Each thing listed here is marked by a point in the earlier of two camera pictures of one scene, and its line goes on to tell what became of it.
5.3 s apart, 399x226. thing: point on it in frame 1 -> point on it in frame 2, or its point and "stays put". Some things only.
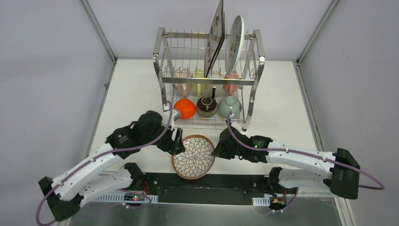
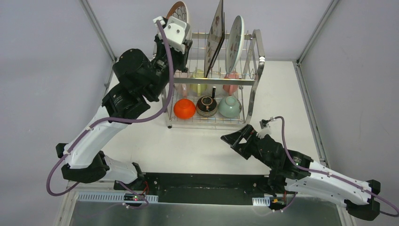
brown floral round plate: [197, 161] -> [179, 10]
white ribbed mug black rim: [214, 90] stays put
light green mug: [198, 89] stays put
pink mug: [231, 88] stays put
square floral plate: [216, 37] stays put
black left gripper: [173, 141] -> [181, 57]
